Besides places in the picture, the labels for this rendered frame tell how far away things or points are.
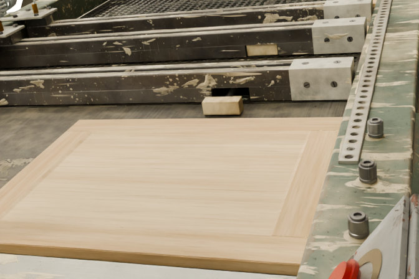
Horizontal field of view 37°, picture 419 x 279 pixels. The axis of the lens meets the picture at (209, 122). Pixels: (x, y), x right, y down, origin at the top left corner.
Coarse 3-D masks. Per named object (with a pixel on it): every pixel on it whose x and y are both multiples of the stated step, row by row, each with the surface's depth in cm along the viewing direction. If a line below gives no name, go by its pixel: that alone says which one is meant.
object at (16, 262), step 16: (0, 256) 85; (16, 256) 85; (32, 256) 84; (0, 272) 82; (16, 272) 81; (32, 272) 81; (48, 272) 80; (64, 272) 79; (80, 272) 79; (96, 272) 78; (112, 272) 78; (128, 272) 77; (144, 272) 77; (160, 272) 76; (176, 272) 76; (192, 272) 75; (208, 272) 75; (224, 272) 74; (240, 272) 74
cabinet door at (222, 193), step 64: (128, 128) 125; (192, 128) 120; (256, 128) 115; (320, 128) 111; (0, 192) 107; (64, 192) 104; (128, 192) 101; (192, 192) 98; (256, 192) 95; (320, 192) 92; (64, 256) 89; (128, 256) 85; (192, 256) 82; (256, 256) 80
